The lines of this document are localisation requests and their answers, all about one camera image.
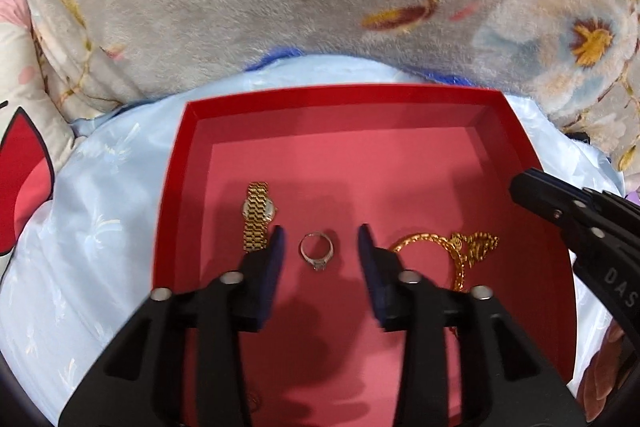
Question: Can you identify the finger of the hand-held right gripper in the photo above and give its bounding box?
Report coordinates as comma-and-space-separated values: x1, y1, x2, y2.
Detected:
508, 168, 588, 228

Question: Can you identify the silver ring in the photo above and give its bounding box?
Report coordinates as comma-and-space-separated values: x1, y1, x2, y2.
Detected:
299, 231, 335, 272

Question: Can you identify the gold woven bangle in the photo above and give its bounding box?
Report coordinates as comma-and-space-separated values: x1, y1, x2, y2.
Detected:
388, 232, 463, 270

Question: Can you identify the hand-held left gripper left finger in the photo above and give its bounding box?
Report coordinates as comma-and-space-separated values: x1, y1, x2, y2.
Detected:
59, 226, 287, 427

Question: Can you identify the red cardboard box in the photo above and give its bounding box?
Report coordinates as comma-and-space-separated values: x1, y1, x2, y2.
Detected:
150, 87, 582, 427

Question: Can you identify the person's right hand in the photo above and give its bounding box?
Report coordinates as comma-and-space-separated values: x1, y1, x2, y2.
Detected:
580, 321, 632, 426

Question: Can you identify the cat face pillow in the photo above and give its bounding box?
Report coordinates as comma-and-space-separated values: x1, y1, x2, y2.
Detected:
0, 0, 77, 280

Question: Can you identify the gold wristwatch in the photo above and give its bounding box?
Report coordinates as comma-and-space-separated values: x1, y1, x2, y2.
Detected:
241, 181, 279, 253

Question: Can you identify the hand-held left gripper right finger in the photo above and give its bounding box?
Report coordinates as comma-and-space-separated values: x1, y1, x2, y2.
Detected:
356, 224, 587, 427

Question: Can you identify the chunky gold chain bracelet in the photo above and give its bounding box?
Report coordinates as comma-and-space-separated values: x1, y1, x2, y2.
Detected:
446, 231, 501, 294

